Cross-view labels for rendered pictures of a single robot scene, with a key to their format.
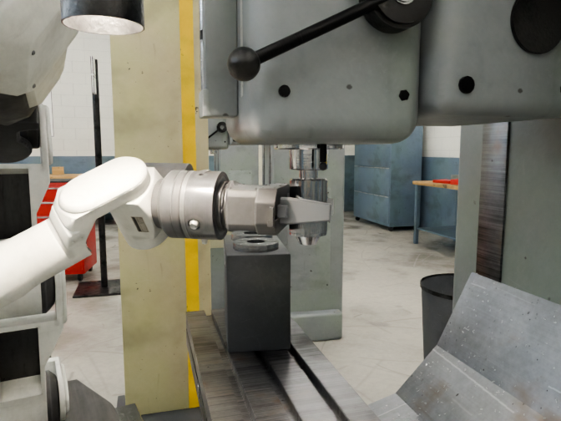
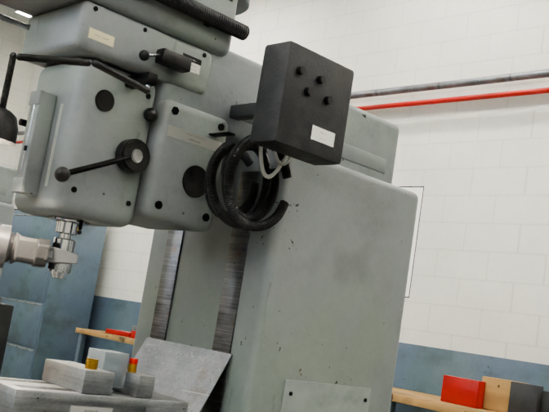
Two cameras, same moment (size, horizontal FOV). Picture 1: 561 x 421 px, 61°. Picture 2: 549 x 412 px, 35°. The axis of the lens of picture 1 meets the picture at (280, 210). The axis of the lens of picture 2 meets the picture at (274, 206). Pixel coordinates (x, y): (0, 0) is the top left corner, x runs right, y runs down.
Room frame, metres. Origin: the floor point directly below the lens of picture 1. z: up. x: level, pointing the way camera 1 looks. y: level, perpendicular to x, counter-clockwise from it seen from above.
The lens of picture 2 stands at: (-1.19, 0.42, 1.16)
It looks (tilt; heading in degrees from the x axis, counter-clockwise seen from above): 8 degrees up; 333
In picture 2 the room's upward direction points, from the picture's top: 9 degrees clockwise
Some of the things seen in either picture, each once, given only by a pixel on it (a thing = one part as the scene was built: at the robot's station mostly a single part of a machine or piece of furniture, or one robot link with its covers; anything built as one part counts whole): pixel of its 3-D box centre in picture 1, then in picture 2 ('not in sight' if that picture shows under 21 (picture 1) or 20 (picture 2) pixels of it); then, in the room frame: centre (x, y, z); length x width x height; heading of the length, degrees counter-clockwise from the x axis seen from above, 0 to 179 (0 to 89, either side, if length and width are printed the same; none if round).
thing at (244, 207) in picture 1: (236, 208); (16, 249); (0.61, 0.06, 1.23); 0.13 x 0.12 x 0.10; 170
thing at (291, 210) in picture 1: (304, 211); (62, 256); (0.56, -0.03, 1.23); 0.06 x 0.02 x 0.03; 80
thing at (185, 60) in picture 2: not in sight; (162, 59); (0.48, -0.13, 1.66); 0.12 x 0.04 x 0.04; 105
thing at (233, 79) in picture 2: not in sight; (266, 123); (0.72, -0.52, 1.66); 0.80 x 0.23 x 0.20; 105
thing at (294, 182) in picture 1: (308, 182); (64, 241); (0.59, -0.03, 1.26); 0.05 x 0.05 x 0.01
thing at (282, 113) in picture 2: not in sight; (305, 105); (0.35, -0.41, 1.62); 0.20 x 0.09 x 0.21; 105
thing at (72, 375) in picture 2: not in sight; (77, 376); (0.35, -0.04, 1.02); 0.15 x 0.06 x 0.04; 13
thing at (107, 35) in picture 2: not in sight; (118, 56); (0.60, -0.08, 1.68); 0.34 x 0.24 x 0.10; 105
